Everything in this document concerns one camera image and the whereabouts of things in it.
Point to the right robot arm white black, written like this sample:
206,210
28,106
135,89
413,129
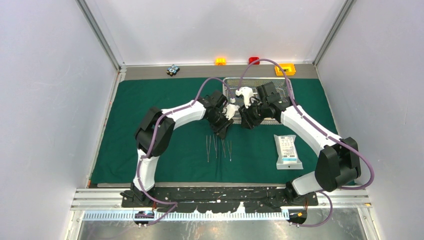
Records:
338,162

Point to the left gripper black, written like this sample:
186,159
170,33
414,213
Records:
222,129

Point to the orange toy brick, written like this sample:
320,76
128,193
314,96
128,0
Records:
220,61

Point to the steel spatula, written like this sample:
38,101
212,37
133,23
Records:
215,141

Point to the small blue black toy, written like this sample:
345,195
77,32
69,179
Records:
172,70

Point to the thin steel tweezers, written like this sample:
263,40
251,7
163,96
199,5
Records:
229,147

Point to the aluminium frame rail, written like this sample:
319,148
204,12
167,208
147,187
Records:
110,199

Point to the yellow toy block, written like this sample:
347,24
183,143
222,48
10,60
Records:
288,68

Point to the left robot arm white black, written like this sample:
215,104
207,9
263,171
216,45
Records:
154,134

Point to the long steel forceps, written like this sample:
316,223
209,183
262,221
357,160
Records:
208,147

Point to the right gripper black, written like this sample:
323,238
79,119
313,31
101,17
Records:
247,120

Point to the red toy brick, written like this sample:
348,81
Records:
255,60

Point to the metal mesh tray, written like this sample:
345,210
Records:
253,83

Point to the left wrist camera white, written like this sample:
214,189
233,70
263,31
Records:
230,110

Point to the white paper packet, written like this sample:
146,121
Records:
288,158

